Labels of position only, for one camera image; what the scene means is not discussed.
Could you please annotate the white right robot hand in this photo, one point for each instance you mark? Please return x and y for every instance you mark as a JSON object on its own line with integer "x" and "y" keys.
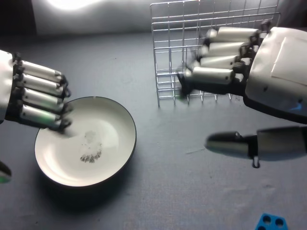
{"x": 275, "y": 72}

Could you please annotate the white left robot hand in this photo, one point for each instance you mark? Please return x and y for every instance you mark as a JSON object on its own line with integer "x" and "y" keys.
{"x": 36, "y": 95}

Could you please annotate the white backdrop cloth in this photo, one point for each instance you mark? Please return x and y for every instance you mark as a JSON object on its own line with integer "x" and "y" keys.
{"x": 108, "y": 21}

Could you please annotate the grey table cloth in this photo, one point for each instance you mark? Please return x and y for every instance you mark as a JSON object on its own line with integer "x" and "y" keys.
{"x": 168, "y": 167}

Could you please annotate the blue block with round holes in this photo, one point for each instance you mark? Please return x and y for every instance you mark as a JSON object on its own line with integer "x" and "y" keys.
{"x": 260, "y": 226}

